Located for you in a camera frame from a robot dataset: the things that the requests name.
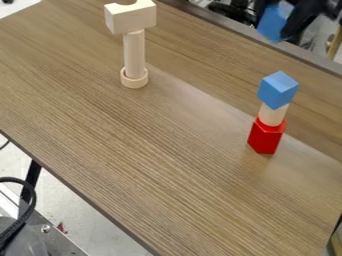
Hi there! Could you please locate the grey metal base plate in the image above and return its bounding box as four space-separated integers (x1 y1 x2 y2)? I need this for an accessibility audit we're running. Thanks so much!
0 199 91 256

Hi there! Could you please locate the black cable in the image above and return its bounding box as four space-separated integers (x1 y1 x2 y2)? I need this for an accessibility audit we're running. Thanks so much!
0 176 38 249

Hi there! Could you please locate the white cylinder block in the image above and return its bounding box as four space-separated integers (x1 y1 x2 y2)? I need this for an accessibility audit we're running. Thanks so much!
257 102 292 128

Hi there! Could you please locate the black table leg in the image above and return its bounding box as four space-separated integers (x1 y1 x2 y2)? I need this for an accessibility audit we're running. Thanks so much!
18 159 43 214

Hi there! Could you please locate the cream notched block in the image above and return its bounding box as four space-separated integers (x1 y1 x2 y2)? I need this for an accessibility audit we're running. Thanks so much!
102 0 158 35

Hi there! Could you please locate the cream cylinder block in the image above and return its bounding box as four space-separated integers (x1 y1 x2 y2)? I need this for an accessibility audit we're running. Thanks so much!
121 28 147 80

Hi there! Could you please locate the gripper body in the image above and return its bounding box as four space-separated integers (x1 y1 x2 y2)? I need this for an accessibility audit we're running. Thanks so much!
253 0 342 44

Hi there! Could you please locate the cream ring block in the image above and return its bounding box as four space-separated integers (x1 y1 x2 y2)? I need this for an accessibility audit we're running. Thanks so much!
118 66 150 89

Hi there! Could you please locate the red hexagonal block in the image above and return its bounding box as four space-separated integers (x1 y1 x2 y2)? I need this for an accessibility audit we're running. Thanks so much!
247 116 289 155

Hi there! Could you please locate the blue cube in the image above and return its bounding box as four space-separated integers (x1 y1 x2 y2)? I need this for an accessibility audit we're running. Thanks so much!
256 3 296 43
256 70 301 111

